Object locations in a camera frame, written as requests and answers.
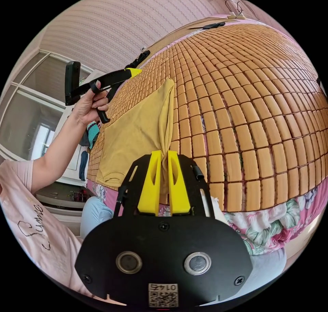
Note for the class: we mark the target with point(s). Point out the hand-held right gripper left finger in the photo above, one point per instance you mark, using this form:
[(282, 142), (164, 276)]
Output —
[(150, 186)]

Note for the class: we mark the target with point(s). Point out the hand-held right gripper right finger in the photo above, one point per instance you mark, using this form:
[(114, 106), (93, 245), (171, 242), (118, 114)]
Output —
[(179, 189)]

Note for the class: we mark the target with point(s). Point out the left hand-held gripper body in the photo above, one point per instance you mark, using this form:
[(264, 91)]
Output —
[(112, 77)]

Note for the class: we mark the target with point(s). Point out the yellow short sleeve shirt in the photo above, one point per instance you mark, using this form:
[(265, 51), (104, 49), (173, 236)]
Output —
[(133, 137)]

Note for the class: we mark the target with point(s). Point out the person's left forearm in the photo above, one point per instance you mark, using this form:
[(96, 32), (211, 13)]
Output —
[(57, 150)]

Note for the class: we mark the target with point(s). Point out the person's left hand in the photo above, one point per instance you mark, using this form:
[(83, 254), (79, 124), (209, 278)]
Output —
[(85, 107)]

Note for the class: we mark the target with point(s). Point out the pile of clothes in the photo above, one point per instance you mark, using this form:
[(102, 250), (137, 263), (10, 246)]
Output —
[(90, 137)]

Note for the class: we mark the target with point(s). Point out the wardrobe with glass doors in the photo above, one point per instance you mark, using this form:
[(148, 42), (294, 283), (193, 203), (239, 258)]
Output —
[(28, 107)]

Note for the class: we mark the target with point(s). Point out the black flat pouch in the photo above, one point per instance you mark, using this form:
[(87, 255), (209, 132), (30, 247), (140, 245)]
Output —
[(214, 25)]

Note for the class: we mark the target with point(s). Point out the bed with woven mat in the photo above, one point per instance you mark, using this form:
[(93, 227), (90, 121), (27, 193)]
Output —
[(243, 99)]

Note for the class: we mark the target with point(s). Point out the person's body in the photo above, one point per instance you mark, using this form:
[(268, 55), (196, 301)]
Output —
[(33, 227)]

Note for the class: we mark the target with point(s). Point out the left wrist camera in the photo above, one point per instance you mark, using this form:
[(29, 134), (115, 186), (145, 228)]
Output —
[(72, 84)]

